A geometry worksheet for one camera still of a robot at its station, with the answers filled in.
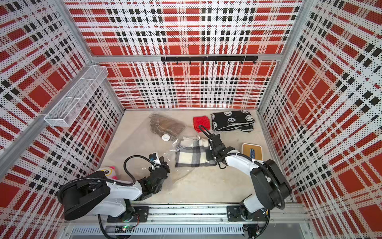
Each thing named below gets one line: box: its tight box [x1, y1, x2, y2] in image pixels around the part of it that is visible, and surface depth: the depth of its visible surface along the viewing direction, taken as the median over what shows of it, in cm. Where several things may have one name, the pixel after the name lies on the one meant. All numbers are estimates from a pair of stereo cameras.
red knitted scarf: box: [192, 115, 211, 133], surface depth 111 cm
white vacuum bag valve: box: [161, 133, 171, 142], surface depth 100 cm
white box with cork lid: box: [242, 142, 264, 161], surface depth 95 cm
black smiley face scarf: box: [211, 110, 256, 133], surface depth 108 cm
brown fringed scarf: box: [149, 113, 187, 141], surface depth 107 cm
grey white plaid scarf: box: [175, 138, 217, 168], surface depth 92 cm
